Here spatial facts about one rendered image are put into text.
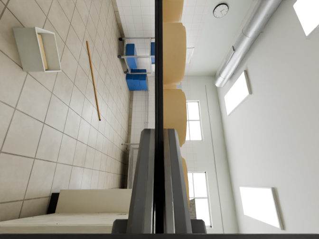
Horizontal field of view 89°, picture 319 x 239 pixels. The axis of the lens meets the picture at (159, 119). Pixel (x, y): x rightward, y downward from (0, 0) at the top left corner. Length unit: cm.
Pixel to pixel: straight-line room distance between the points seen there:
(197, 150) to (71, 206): 397
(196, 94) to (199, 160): 221
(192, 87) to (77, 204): 503
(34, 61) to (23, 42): 13
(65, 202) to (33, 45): 130
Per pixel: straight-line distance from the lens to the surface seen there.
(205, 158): 515
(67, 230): 104
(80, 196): 178
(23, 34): 158
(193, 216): 169
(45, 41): 174
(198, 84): 604
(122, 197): 166
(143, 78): 503
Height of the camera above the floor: 100
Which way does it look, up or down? level
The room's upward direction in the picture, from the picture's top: 90 degrees clockwise
